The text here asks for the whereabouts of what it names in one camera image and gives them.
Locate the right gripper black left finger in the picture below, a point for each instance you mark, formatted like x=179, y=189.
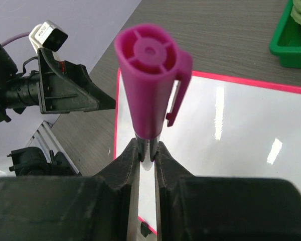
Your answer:
x=101, y=207

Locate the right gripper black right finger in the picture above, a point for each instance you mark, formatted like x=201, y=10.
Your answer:
x=190, y=207

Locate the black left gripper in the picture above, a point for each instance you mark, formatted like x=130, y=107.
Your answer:
x=76, y=92

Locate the magenta capped whiteboard marker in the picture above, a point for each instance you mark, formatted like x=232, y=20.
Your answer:
x=156, y=74

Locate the pink framed whiteboard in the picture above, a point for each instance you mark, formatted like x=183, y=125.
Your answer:
x=226, y=127

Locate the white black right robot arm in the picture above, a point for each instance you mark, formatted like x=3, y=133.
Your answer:
x=35, y=163

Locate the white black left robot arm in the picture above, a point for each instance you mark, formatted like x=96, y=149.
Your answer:
x=18, y=90

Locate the black whiteboard foot clip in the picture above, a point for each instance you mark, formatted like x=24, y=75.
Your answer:
x=144, y=229

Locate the green plastic tray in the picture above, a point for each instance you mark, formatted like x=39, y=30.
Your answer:
x=286, y=41

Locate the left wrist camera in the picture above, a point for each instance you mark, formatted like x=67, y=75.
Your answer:
x=47, y=35

